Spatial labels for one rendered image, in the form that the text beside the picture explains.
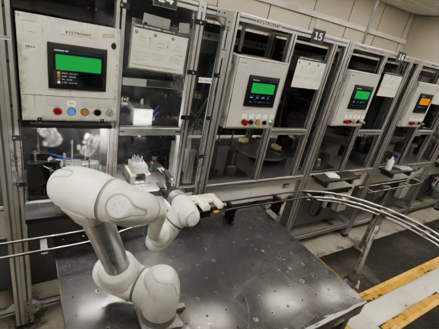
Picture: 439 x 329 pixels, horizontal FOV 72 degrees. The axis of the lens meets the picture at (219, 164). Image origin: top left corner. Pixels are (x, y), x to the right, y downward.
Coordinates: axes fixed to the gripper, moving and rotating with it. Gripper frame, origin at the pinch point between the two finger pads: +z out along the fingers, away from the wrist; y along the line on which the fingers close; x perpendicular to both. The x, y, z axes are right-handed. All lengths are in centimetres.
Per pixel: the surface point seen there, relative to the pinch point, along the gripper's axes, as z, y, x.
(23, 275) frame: 21, -70, 67
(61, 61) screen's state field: 18, 53, 46
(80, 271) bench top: -12, -44, 42
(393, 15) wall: 380, 197, -736
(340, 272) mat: -20, -111, -190
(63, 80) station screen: 18, 45, 46
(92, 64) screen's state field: 18, 53, 33
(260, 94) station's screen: 18, 46, -70
